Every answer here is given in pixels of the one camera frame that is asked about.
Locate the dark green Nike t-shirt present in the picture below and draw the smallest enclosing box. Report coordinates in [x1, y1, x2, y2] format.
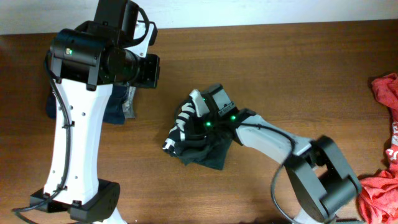
[162, 99, 233, 170]

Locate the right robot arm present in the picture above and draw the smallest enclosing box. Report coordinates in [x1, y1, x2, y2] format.
[189, 84, 362, 223]

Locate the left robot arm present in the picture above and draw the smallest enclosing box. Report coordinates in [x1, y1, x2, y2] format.
[29, 0, 160, 223]

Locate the folded grey garment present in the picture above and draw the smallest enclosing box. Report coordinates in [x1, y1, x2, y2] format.
[122, 86, 136, 119]

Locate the folded navy garment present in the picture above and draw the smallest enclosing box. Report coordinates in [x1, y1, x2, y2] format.
[45, 85, 127, 125]

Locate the red t-shirt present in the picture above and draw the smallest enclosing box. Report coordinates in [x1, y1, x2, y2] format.
[357, 72, 397, 224]

